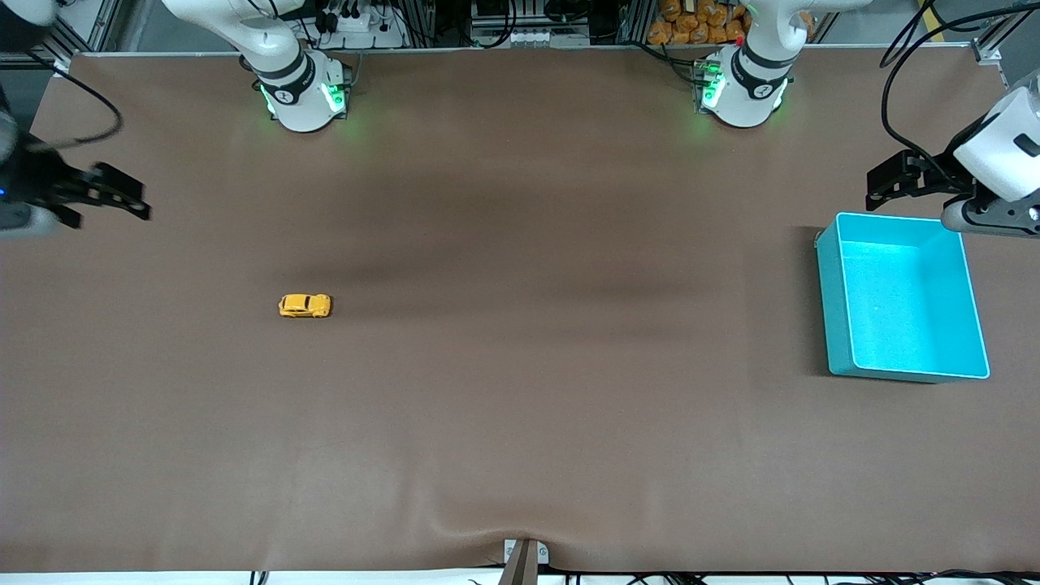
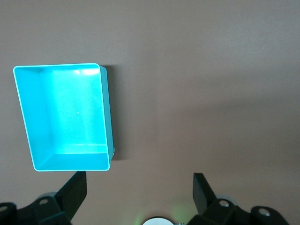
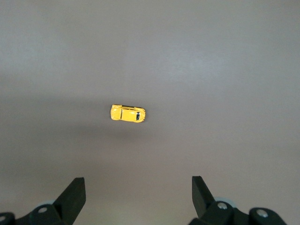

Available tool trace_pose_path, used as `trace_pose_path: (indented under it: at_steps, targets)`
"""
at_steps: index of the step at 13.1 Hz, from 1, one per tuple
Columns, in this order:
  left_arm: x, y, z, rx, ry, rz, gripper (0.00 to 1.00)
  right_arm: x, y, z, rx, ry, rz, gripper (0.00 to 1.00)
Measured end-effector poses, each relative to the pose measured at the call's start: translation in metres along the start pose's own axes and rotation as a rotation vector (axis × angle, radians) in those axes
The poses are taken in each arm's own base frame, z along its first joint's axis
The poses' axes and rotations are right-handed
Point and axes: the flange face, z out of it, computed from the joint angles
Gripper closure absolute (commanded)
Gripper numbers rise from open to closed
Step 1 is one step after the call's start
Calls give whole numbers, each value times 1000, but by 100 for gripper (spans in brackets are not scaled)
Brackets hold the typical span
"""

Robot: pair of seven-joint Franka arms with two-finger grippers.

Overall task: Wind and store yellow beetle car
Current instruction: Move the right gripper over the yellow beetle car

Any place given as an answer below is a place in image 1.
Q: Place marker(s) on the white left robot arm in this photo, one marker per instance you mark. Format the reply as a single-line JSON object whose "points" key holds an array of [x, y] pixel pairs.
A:
{"points": [[751, 89]]}

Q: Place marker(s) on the white power strip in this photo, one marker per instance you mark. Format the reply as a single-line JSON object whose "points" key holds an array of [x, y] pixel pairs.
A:
{"points": [[382, 36]]}

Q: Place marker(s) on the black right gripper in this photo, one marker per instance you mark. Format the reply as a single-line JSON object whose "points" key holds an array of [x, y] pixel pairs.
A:
{"points": [[39, 177]]}

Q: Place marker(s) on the aluminium frame post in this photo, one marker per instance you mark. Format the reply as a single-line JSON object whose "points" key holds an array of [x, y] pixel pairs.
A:
{"points": [[987, 50], [89, 24]]}

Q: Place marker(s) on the orange toy pile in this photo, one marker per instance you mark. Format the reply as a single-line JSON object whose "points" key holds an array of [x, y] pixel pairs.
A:
{"points": [[691, 24]]}

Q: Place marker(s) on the teal plastic bin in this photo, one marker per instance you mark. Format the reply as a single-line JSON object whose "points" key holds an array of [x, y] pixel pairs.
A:
{"points": [[902, 309]]}

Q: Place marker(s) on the yellow beetle toy car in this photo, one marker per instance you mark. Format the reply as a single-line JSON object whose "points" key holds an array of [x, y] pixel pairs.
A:
{"points": [[305, 305]]}

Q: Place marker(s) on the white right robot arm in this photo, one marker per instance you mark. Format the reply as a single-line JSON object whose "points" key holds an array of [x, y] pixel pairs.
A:
{"points": [[301, 97]]}

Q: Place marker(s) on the brown table mat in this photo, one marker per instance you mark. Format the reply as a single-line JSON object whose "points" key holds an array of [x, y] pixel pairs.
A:
{"points": [[520, 366]]}

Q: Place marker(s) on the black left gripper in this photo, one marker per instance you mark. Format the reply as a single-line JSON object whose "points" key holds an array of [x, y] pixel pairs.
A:
{"points": [[934, 180]]}

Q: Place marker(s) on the white terminal strip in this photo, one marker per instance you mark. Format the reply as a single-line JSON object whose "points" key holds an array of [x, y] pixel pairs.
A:
{"points": [[528, 36]]}

